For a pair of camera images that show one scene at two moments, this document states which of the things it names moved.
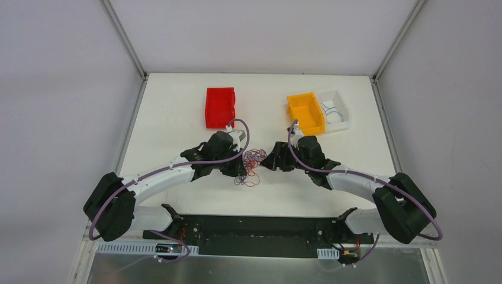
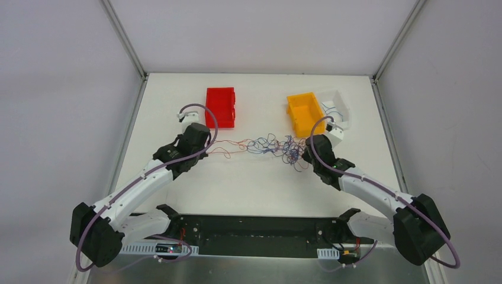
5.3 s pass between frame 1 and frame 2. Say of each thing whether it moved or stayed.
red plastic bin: stayed
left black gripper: moved
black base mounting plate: stayed
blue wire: stayed
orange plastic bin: stayed
